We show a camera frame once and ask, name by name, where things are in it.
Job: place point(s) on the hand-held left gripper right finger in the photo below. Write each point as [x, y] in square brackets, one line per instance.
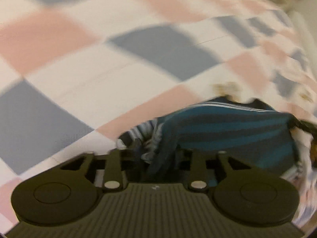
[198, 168]

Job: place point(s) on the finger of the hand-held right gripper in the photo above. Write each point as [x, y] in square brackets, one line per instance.
[304, 126]

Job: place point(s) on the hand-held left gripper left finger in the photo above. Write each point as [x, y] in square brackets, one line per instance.
[115, 168]

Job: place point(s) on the dark striped sweater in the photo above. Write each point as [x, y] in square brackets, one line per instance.
[223, 133]

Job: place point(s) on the checkered teddy bear quilt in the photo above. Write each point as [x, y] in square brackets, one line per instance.
[123, 54]

